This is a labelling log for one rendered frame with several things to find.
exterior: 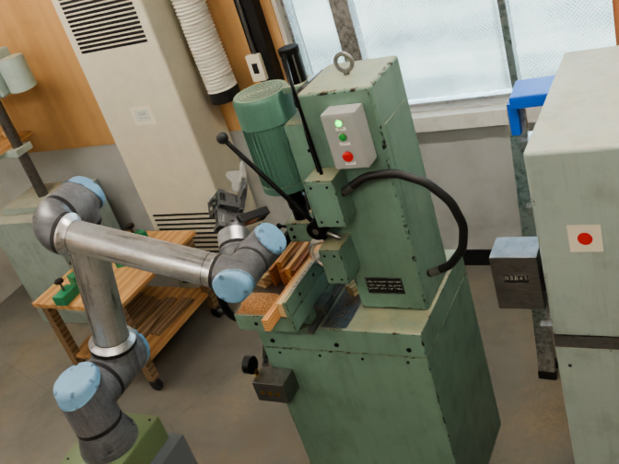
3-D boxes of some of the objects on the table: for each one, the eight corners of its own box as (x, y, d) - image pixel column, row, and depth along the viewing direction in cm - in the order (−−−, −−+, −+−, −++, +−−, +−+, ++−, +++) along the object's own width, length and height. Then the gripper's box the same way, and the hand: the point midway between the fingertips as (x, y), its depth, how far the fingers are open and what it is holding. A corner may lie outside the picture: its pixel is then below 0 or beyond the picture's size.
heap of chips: (250, 295, 241) (246, 286, 239) (286, 296, 234) (283, 287, 232) (236, 313, 235) (232, 303, 233) (274, 315, 228) (270, 305, 226)
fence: (359, 212, 268) (356, 198, 266) (364, 212, 268) (360, 198, 265) (286, 317, 225) (281, 302, 222) (291, 318, 224) (286, 303, 221)
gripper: (232, 210, 197) (225, 150, 207) (201, 248, 210) (195, 191, 221) (262, 214, 201) (252, 156, 211) (228, 252, 215) (222, 195, 225)
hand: (232, 175), depth 218 cm, fingers open, 14 cm apart
